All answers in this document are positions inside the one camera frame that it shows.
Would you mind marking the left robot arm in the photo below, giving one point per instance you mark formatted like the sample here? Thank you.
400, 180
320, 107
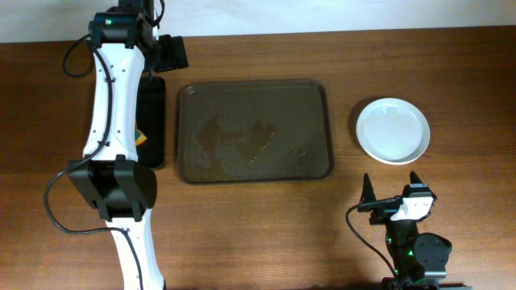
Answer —
125, 43

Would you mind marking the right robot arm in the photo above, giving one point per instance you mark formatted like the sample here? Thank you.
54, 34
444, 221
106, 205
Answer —
419, 259

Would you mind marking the dark brown tray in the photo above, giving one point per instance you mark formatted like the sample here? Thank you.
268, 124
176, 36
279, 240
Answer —
253, 131

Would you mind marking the pale green plate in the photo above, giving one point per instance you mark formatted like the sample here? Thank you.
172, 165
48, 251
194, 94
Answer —
391, 116

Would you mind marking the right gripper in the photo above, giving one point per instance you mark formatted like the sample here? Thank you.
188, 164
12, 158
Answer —
384, 205

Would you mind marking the white plate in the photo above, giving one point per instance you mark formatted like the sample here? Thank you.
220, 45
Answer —
395, 149

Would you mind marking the green yellow sponge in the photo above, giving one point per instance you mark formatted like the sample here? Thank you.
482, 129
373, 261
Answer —
139, 137

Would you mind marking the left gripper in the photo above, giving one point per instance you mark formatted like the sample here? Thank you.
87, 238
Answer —
151, 123

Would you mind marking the black small tray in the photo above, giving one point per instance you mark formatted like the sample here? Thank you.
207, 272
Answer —
150, 120

